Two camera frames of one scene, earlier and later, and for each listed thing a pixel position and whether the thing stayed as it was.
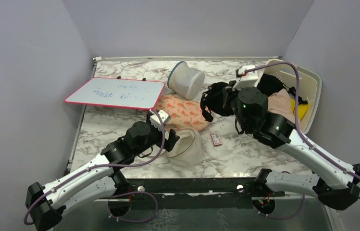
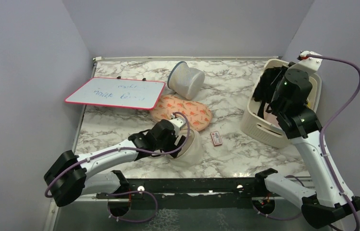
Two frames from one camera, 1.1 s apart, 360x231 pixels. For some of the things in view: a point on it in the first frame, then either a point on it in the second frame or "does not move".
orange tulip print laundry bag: [184, 114] does not move
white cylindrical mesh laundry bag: [188, 82] does not move
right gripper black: [229, 93] -> [285, 68]
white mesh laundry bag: [188, 151] does not move
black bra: [212, 101] -> [262, 92]
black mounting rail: [227, 193] does not move
